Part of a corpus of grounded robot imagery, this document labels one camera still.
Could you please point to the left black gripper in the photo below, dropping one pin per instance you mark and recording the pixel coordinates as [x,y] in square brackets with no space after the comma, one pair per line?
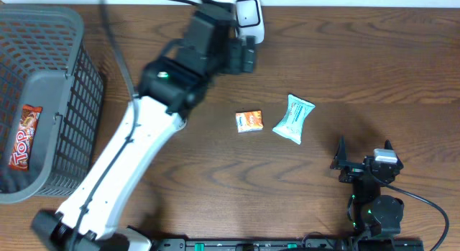
[228,62]

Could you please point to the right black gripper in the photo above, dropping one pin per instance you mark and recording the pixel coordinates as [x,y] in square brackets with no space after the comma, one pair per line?
[353,170]

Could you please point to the light blue wipes packet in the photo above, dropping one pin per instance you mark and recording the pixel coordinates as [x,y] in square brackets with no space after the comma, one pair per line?
[291,125]

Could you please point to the orange Top chocolate bar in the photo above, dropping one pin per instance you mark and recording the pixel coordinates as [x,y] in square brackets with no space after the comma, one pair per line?
[24,138]

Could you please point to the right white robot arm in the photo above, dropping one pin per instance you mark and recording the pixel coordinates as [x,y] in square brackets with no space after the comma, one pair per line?
[374,215]

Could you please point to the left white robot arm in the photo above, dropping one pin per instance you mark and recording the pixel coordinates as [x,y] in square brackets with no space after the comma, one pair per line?
[168,90]

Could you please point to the small orange tissue pack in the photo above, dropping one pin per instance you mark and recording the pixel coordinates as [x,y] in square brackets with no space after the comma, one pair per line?
[249,121]

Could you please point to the grey plastic shopping basket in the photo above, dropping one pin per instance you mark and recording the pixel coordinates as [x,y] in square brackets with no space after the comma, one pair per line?
[44,63]

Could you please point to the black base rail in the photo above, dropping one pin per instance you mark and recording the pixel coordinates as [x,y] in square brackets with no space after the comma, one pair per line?
[314,243]

